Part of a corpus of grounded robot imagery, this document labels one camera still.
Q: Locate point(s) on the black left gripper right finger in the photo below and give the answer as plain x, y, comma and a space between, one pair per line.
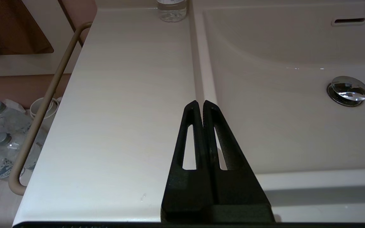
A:
239, 193

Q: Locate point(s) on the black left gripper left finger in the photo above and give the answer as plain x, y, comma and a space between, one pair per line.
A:
185, 190

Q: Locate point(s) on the white ceramic sink basin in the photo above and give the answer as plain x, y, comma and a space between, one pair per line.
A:
280, 126

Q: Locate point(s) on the chrome drain stopper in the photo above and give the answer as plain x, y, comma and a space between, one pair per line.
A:
348, 91

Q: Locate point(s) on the white mug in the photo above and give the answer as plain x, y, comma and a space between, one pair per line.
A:
38, 105

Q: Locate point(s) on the clear empty plastic bottle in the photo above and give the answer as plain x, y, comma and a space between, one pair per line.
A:
172, 11

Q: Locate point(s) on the beige towel rail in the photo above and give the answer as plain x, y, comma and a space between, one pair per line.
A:
43, 110

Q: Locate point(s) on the brown wall pocket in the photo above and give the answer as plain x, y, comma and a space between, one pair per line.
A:
8, 28

